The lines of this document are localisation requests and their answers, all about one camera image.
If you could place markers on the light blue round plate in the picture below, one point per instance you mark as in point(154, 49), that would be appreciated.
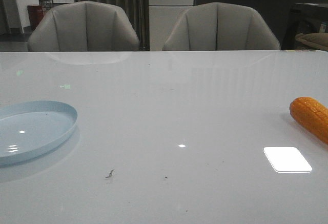
point(34, 128)

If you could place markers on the orange toy corn cob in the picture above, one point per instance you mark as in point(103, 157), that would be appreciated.
point(312, 115)

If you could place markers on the right grey upholstered chair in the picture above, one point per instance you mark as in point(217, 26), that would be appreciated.
point(220, 26)

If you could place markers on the grey upholstered chair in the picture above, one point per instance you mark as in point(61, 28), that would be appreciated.
point(220, 26)
point(84, 26)

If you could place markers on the white cabinet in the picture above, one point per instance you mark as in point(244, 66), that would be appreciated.
point(162, 17)

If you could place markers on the left grey upholstered chair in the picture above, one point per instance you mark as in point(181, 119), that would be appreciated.
point(84, 26)

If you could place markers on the red trash bin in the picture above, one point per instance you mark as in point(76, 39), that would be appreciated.
point(36, 14)

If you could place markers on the dark side table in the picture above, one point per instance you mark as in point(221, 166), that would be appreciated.
point(304, 18)

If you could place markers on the beige cushion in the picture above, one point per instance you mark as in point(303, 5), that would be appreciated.
point(313, 40)

